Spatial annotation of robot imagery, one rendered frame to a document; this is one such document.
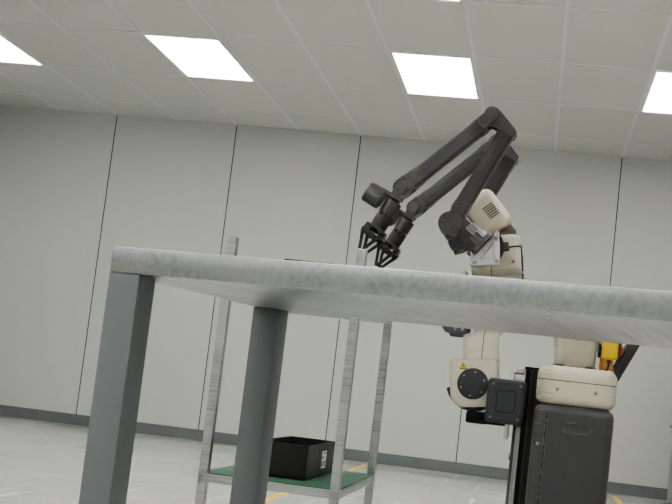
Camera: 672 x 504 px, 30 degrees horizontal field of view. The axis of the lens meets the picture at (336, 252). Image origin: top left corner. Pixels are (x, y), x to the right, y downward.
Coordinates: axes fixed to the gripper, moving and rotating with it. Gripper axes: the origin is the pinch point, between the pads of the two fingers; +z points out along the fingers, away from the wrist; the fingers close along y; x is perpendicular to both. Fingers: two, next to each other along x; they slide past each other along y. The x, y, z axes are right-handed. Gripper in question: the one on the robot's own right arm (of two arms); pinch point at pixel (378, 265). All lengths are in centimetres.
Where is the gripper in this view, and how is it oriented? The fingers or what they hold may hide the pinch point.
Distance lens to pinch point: 460.9
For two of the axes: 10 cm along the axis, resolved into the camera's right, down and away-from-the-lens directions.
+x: 8.3, 5.3, -2.1
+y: -1.7, -1.2, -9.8
